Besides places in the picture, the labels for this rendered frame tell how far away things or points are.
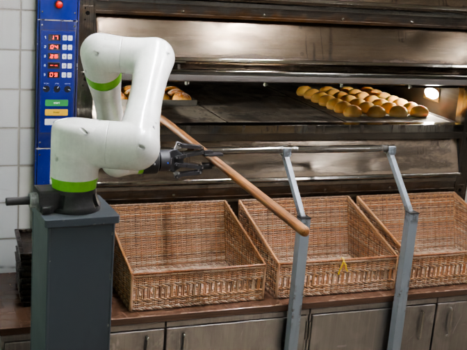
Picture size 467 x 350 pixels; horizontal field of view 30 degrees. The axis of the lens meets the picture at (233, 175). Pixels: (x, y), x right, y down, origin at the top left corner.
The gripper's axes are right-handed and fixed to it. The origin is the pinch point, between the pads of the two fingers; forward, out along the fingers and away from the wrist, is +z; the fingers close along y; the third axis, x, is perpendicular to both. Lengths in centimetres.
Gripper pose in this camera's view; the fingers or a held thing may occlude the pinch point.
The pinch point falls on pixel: (212, 159)
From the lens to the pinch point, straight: 309.5
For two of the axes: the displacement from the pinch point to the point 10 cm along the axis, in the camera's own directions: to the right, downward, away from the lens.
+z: 9.3, -0.2, 3.6
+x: 3.5, 2.7, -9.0
